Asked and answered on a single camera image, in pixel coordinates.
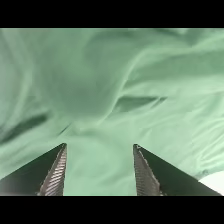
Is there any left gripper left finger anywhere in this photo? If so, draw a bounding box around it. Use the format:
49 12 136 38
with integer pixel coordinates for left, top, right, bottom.
0 142 68 197

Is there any green garment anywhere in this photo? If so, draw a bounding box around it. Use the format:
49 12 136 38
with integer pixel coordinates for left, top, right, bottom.
0 27 224 197

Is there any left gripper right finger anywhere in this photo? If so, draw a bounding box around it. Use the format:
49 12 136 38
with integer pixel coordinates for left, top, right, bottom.
132 143 222 197

